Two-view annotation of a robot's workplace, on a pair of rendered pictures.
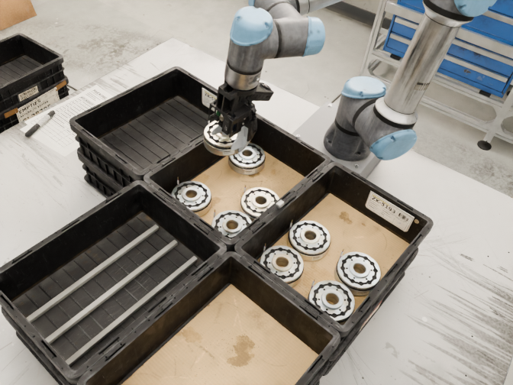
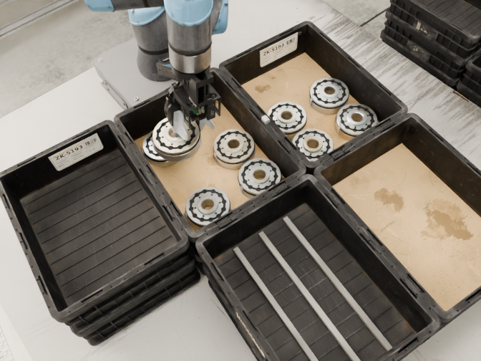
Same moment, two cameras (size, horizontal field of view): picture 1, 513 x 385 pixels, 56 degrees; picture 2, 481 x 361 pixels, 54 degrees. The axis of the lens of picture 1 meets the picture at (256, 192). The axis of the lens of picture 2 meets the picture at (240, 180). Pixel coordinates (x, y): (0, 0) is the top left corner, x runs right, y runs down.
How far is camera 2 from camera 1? 0.80 m
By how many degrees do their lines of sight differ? 39
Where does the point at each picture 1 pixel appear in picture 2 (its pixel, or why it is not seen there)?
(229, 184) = (192, 172)
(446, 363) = (384, 82)
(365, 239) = (290, 82)
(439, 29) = not seen: outside the picture
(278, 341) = (383, 170)
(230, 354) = (391, 208)
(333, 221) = (264, 98)
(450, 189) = not seen: hidden behind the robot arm
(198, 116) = (69, 183)
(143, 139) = (87, 248)
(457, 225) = (263, 28)
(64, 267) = not seen: hidden behind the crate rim
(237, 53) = (202, 32)
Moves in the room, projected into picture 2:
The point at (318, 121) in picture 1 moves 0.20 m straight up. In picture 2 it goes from (119, 76) to (99, 20)
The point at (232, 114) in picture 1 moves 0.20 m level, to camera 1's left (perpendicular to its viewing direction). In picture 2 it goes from (210, 94) to (163, 178)
